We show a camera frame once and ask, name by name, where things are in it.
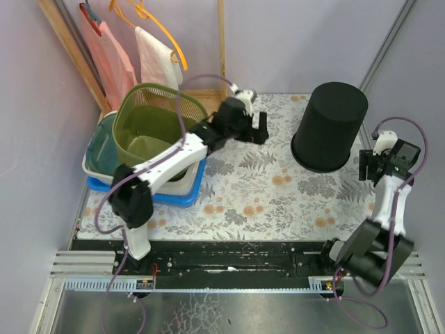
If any large black plastic bin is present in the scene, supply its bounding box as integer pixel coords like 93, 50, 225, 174
291, 81, 369, 173

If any white plastic basin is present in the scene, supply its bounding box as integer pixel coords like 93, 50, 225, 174
82, 111, 205, 196

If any green mesh basket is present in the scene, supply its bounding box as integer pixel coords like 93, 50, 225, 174
112, 83, 207, 166

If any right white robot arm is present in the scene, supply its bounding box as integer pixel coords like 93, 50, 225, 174
321, 139, 421, 288

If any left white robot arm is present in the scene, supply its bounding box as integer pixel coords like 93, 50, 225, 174
108, 97, 269, 260

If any floral table mat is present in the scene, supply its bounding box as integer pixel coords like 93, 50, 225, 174
78, 93, 390, 241

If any white hanging towel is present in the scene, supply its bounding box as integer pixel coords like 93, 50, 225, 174
135, 26, 183, 90

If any blue plastic tray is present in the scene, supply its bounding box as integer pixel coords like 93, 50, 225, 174
82, 159, 206, 208

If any pink hanging towel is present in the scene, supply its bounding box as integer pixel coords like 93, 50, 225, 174
78, 2, 137, 111

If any orange clothes hanger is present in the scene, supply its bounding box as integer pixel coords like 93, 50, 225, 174
108, 0, 188, 71

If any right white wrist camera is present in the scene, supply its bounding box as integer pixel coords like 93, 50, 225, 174
373, 130, 398, 156

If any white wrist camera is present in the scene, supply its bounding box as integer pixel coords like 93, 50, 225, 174
373, 130, 398, 156
229, 83, 257, 116

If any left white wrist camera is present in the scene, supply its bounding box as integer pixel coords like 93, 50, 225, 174
229, 83, 257, 116

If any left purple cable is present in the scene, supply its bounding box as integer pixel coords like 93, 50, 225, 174
94, 74, 239, 334

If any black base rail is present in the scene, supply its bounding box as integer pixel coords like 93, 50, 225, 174
71, 238, 406, 300

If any wooden rack frame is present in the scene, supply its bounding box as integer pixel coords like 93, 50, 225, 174
38, 0, 228, 117

